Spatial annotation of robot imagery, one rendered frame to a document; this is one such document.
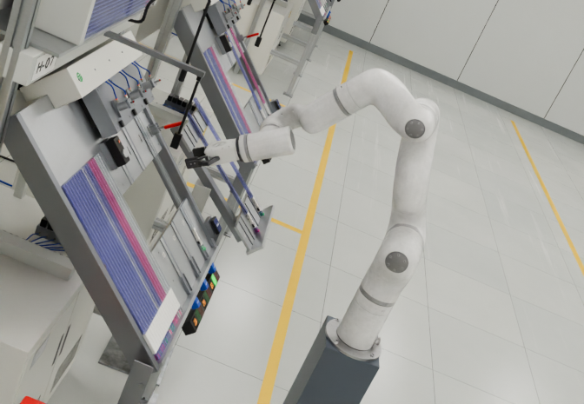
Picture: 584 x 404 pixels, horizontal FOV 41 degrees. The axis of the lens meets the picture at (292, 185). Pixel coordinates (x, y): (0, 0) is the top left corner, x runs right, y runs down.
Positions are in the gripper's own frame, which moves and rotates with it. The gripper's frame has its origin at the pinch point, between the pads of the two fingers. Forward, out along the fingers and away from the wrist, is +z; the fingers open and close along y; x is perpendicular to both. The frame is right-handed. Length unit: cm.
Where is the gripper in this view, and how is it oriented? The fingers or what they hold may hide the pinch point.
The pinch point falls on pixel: (192, 158)
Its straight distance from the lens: 236.9
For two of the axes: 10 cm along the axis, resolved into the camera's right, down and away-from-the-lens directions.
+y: -1.2, 3.7, -9.2
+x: 2.3, 9.1, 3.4
